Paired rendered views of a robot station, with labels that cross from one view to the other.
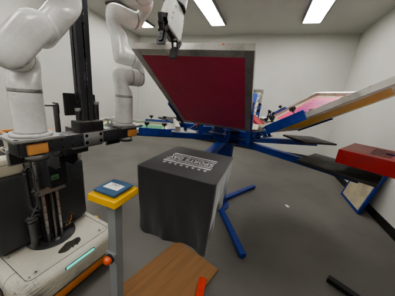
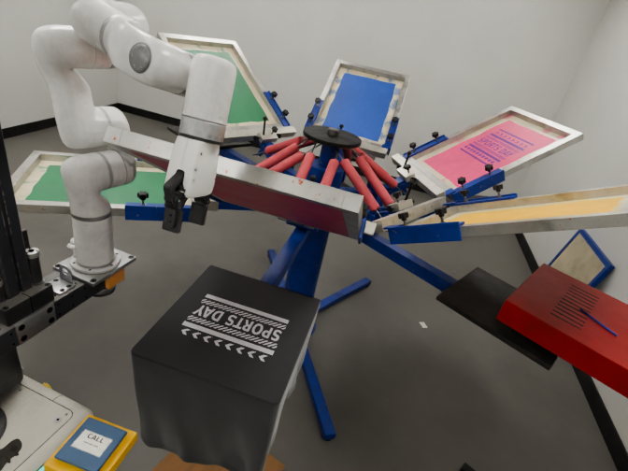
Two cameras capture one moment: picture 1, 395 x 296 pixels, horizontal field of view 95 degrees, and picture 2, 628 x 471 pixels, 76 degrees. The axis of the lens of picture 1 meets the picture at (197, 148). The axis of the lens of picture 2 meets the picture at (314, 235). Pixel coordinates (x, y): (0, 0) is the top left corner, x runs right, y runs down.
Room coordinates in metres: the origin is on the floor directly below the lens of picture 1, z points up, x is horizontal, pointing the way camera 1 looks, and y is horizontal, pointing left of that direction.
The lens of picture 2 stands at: (0.07, 0.03, 1.86)
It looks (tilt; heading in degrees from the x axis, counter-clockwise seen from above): 29 degrees down; 350
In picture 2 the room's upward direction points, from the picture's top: 12 degrees clockwise
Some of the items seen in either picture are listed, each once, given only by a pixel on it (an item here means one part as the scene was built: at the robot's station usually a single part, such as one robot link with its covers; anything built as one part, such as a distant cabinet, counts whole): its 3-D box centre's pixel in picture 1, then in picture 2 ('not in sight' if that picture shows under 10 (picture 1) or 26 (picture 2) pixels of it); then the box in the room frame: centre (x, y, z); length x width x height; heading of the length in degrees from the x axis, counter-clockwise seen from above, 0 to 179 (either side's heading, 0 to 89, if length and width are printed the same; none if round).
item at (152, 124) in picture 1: (148, 118); (145, 168); (1.94, 0.56, 1.05); 1.08 x 0.61 x 0.23; 101
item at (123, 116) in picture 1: (122, 110); (89, 235); (1.06, 0.46, 1.21); 0.16 x 0.13 x 0.15; 65
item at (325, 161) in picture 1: (281, 153); (416, 264); (1.61, -0.77, 0.91); 1.34 x 0.41 x 0.08; 41
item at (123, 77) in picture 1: (125, 82); (92, 184); (1.06, 0.44, 1.37); 0.13 x 0.10 x 0.16; 140
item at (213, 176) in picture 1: (191, 160); (237, 321); (1.06, 0.03, 0.95); 0.48 x 0.44 x 0.01; 161
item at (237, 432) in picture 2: (171, 209); (199, 422); (0.85, 0.10, 0.74); 0.45 x 0.03 x 0.43; 71
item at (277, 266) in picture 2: (211, 150); (283, 261); (1.53, -0.13, 0.89); 1.24 x 0.06 x 0.06; 161
